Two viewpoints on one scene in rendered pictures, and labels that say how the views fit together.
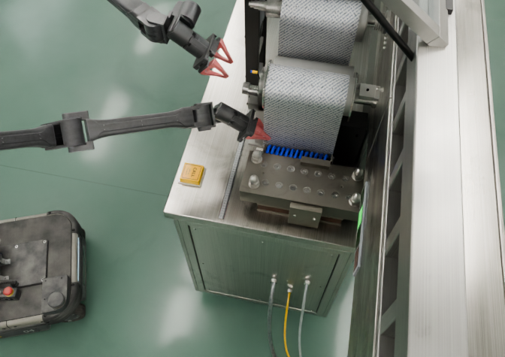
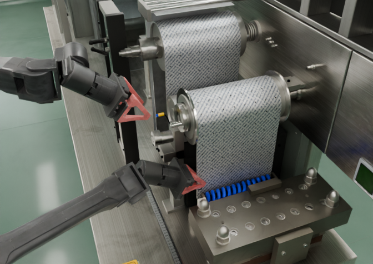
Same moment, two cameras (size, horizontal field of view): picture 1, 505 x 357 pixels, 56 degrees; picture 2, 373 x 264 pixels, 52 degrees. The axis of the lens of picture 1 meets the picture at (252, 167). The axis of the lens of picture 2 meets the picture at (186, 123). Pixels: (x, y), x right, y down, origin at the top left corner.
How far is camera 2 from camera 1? 0.73 m
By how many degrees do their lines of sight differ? 31
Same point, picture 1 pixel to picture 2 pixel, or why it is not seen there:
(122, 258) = not seen: outside the picture
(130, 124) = (49, 224)
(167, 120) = (94, 200)
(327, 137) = (265, 152)
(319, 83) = (246, 88)
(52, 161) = not seen: outside the picture
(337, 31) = (223, 46)
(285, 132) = (222, 166)
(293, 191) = (268, 224)
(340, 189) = (308, 199)
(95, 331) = not seen: outside the picture
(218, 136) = (128, 221)
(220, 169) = (156, 254)
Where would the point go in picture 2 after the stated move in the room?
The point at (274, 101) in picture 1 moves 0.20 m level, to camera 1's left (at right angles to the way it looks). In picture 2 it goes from (208, 127) to (135, 156)
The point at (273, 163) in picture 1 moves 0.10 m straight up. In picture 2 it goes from (224, 208) to (226, 180)
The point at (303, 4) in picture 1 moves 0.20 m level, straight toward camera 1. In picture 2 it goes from (182, 30) to (217, 58)
